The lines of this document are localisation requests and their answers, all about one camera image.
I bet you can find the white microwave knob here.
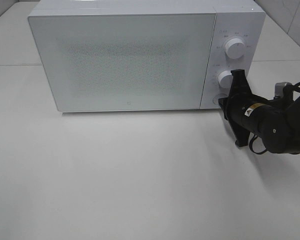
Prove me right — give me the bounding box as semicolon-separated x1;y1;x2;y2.
217;70;233;89
224;36;246;59

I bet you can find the white microwave oven body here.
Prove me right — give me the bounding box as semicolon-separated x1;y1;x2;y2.
27;0;266;110

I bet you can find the round microwave door button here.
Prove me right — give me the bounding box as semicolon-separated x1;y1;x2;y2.
212;93;228;106

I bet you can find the white microwave door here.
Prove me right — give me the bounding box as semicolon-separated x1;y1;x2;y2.
28;13;215;113

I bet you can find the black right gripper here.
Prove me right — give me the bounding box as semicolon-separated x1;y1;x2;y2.
218;69;275;147

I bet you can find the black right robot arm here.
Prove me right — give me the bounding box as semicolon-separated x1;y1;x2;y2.
218;69;300;155

